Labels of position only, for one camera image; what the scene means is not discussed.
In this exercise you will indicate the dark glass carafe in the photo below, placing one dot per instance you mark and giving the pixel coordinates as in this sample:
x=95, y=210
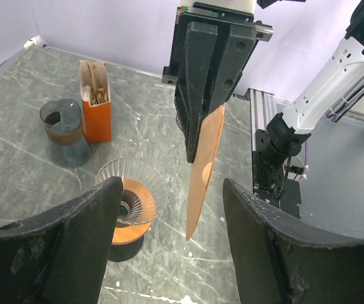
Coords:
x=127, y=241

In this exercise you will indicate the brown paper coffee filter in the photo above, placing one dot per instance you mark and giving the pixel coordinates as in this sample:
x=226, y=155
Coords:
x=201, y=169

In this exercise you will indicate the aluminium frame rail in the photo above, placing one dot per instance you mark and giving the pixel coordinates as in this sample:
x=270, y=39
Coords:
x=344, y=134

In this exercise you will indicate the grey glass carafe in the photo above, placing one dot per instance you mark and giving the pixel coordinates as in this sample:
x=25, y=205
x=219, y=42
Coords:
x=63, y=125

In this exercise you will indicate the clear glass ribbed dripper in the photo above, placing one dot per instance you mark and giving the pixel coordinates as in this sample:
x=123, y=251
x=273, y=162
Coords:
x=141, y=172

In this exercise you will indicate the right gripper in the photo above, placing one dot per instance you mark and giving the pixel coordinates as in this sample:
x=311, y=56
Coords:
x=197, y=28

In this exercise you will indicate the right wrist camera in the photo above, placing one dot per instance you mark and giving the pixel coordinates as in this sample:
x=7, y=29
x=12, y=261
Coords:
x=246, y=6

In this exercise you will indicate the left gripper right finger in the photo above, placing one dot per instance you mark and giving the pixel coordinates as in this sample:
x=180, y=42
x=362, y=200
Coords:
x=280, y=259

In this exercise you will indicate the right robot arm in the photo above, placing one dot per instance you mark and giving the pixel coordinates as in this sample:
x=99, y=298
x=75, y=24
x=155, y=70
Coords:
x=341, y=81

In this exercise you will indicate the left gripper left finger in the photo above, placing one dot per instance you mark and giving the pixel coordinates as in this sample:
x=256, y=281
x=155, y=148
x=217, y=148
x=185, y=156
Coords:
x=60, y=255

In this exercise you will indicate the orange coffee filter box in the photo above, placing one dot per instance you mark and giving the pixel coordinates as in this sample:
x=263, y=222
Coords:
x=96, y=101

